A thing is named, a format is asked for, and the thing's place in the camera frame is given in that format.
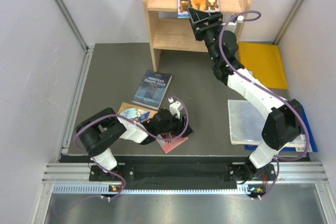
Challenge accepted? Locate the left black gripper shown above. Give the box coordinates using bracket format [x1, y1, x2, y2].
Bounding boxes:
[156, 111, 194, 138]

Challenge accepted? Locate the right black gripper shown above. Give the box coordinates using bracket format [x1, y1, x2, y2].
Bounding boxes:
[186, 9, 223, 64]

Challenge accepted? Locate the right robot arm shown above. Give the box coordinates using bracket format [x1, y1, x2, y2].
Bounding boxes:
[187, 8, 307, 180]

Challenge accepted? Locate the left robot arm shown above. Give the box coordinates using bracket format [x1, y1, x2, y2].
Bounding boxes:
[73, 108, 194, 180]

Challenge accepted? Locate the red castle picture book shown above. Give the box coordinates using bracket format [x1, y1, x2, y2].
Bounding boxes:
[156, 133, 188, 154]

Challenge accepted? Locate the orange Othello picture book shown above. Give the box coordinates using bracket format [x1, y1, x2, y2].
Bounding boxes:
[118, 102, 157, 122]

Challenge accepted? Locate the dark Nineteen Eighty-Four book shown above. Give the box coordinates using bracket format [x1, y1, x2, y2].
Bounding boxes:
[132, 70, 172, 110]

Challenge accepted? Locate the wooden two-tier shelf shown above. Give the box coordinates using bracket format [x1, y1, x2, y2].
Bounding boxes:
[142, 0, 252, 71]

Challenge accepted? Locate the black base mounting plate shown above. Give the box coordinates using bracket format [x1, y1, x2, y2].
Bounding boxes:
[88, 163, 276, 189]

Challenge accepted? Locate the yellow file folder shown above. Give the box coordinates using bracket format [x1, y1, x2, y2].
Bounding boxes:
[238, 42, 288, 89]

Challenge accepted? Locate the clear plastic file folder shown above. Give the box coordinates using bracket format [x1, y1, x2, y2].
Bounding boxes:
[227, 99, 305, 146]

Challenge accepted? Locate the blue file folder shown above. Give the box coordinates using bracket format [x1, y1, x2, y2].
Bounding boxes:
[244, 109, 318, 152]

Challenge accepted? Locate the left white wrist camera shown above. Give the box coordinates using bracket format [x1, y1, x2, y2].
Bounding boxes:
[168, 97, 184, 119]

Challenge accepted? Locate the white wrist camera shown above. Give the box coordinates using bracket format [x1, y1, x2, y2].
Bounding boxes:
[168, 97, 184, 119]
[225, 15, 244, 33]

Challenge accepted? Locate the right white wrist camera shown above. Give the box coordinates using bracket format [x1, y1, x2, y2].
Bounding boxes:
[225, 15, 244, 33]

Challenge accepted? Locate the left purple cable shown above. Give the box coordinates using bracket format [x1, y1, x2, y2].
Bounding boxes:
[73, 95, 188, 203]

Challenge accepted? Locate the purple cable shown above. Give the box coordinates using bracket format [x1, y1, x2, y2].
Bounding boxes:
[73, 95, 188, 203]
[219, 10, 310, 201]

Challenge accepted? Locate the aluminium front rail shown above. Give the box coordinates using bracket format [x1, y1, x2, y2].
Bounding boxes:
[42, 162, 328, 197]

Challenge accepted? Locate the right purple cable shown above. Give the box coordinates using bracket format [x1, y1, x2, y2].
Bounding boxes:
[219, 10, 310, 201]

